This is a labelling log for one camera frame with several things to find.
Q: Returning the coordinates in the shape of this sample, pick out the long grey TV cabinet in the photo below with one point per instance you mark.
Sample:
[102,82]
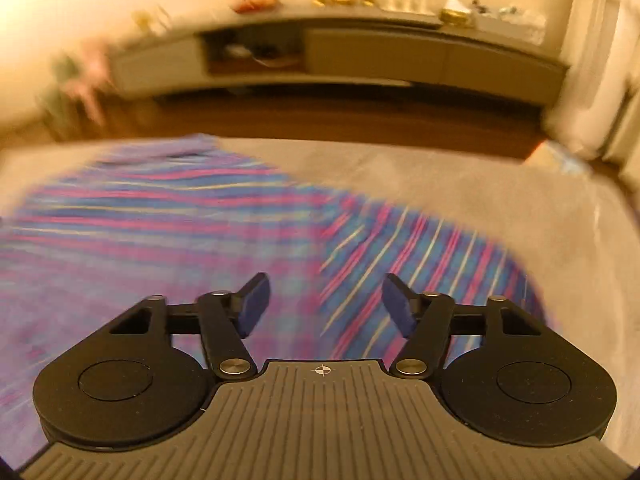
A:
[375,55]

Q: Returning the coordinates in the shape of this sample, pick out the cream curtain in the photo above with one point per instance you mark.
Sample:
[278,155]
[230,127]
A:
[595,60]

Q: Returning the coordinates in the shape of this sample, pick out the gold box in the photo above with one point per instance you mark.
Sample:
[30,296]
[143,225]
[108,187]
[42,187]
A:
[456,16]

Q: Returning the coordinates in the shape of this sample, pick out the clear glass jar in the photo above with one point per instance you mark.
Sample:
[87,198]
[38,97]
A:
[161,19]

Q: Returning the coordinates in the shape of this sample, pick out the orange snack plate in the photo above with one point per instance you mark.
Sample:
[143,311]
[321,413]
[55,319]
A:
[255,2]

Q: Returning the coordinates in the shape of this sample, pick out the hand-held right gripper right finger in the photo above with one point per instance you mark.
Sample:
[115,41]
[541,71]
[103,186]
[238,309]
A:
[397,305]

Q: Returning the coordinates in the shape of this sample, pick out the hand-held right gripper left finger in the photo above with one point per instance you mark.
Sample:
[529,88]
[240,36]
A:
[255,305]

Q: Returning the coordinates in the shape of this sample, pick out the white clutter on cabinet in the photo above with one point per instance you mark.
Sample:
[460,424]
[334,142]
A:
[510,22]

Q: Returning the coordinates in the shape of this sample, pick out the yellow glass jar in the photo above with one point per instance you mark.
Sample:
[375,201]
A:
[141,20]

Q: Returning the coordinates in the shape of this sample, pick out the blue pink plaid shirt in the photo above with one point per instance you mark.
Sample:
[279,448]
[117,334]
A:
[150,240]

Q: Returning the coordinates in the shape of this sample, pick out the pink chair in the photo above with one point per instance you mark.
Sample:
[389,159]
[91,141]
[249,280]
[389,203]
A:
[92,75]

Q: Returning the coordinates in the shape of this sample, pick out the green chair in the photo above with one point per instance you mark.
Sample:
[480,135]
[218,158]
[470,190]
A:
[60,80]

